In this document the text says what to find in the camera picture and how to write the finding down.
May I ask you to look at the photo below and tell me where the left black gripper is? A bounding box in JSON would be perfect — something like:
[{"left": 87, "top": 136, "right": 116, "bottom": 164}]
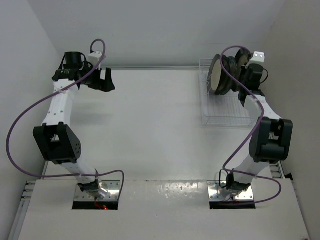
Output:
[{"left": 80, "top": 62, "right": 114, "bottom": 93}]

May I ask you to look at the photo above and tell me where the dark rim plate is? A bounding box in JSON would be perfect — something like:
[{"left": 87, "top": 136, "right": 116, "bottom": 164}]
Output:
[
  {"left": 207, "top": 54, "right": 222, "bottom": 95},
  {"left": 215, "top": 55, "right": 232, "bottom": 96}
]

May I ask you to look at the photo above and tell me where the blue floral plate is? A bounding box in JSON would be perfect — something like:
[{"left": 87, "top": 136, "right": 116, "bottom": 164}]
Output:
[{"left": 226, "top": 56, "right": 239, "bottom": 92}]

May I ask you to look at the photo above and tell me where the brown striped rim plate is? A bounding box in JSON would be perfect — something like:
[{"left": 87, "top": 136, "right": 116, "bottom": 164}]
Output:
[{"left": 235, "top": 48, "right": 251, "bottom": 81}]

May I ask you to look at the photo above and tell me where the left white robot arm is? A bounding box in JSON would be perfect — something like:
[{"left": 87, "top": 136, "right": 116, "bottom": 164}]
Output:
[{"left": 33, "top": 51, "right": 109, "bottom": 200}]

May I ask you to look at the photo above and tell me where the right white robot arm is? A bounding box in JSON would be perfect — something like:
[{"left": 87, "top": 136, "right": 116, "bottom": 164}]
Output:
[{"left": 223, "top": 63, "right": 293, "bottom": 195}]

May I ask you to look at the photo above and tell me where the white wire dish rack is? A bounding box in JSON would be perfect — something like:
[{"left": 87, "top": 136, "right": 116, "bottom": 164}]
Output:
[{"left": 198, "top": 58, "right": 253, "bottom": 129}]

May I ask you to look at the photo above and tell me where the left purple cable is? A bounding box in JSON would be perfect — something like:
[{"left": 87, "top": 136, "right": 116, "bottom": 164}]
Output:
[{"left": 5, "top": 39, "right": 125, "bottom": 200}]

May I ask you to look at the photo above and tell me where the purple cable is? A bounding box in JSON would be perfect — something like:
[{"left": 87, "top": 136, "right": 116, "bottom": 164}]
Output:
[
  {"left": 219, "top": 45, "right": 282, "bottom": 204},
  {"left": 5, "top": 39, "right": 125, "bottom": 200}
]

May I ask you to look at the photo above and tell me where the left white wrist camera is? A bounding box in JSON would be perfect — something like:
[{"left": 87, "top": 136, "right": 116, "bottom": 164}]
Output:
[{"left": 87, "top": 51, "right": 102, "bottom": 66}]

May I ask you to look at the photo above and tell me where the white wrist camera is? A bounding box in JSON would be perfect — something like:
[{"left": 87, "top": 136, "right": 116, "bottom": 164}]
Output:
[
  {"left": 248, "top": 51, "right": 265, "bottom": 66},
  {"left": 87, "top": 51, "right": 102, "bottom": 66}
]

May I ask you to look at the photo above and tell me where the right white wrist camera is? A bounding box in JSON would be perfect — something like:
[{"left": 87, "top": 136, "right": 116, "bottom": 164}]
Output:
[{"left": 248, "top": 51, "right": 265, "bottom": 66}]

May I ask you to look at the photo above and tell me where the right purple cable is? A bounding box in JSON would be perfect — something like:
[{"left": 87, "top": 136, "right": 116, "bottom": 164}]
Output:
[{"left": 219, "top": 45, "right": 282, "bottom": 204}]

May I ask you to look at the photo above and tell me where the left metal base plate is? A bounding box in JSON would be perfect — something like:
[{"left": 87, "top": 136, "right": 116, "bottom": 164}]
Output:
[{"left": 74, "top": 180, "right": 121, "bottom": 202}]

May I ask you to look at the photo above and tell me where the metal base plate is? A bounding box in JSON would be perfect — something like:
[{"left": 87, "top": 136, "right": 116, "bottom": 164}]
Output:
[
  {"left": 74, "top": 180, "right": 121, "bottom": 202},
  {"left": 207, "top": 180, "right": 254, "bottom": 202}
]

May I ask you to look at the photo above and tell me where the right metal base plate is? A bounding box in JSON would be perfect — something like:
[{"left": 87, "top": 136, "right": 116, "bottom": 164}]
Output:
[{"left": 207, "top": 180, "right": 254, "bottom": 202}]

